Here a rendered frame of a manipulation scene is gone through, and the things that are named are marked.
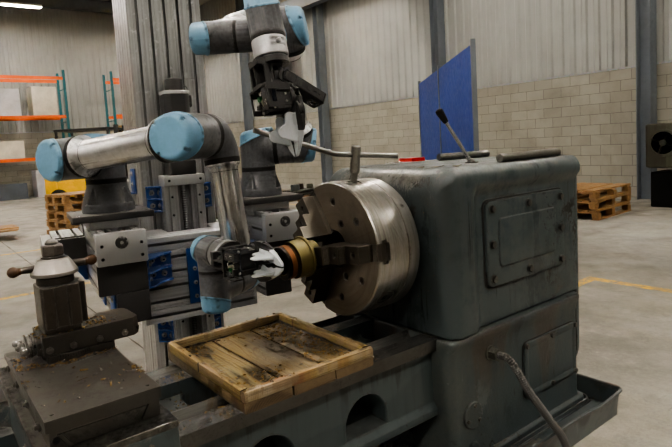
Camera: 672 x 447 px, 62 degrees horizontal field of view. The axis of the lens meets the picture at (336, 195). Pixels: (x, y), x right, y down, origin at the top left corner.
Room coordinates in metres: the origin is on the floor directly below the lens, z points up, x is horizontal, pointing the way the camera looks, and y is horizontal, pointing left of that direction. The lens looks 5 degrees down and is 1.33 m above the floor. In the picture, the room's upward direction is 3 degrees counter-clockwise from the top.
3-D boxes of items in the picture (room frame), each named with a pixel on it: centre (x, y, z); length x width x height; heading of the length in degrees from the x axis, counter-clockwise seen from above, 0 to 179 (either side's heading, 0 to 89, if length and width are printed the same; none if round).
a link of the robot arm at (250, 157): (1.93, 0.26, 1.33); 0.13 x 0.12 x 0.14; 90
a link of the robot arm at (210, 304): (1.39, 0.31, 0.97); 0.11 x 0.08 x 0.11; 156
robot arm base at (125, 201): (1.69, 0.69, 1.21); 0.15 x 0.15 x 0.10
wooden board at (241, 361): (1.16, 0.17, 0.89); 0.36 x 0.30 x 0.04; 38
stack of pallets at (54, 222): (9.98, 4.45, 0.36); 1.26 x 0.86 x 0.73; 139
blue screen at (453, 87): (8.06, -1.58, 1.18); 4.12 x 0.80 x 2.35; 179
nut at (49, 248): (0.99, 0.52, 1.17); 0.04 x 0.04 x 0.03
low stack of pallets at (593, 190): (8.62, -3.93, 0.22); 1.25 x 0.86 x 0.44; 131
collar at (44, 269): (0.99, 0.52, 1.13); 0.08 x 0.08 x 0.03
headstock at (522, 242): (1.57, -0.34, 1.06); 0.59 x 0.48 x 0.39; 128
